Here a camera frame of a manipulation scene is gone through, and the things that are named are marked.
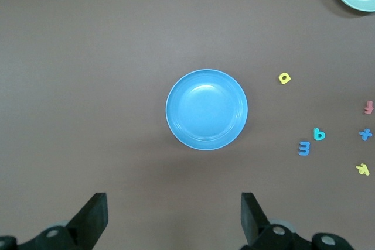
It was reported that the blue foam letter m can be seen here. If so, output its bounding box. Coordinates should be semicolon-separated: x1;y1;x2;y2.
298;141;311;156

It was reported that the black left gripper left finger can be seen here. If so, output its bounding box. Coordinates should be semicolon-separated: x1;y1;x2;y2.
0;193;108;250

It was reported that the yellow foam letter k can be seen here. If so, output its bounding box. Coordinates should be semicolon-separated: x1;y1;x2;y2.
355;163;370;176

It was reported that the blue plate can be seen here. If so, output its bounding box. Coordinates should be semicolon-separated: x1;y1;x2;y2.
165;69;248;151

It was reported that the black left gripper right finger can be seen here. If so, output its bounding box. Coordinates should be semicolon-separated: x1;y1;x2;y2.
241;193;355;250

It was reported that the brown table cover sheet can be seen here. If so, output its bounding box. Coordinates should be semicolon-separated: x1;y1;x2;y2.
0;0;375;250

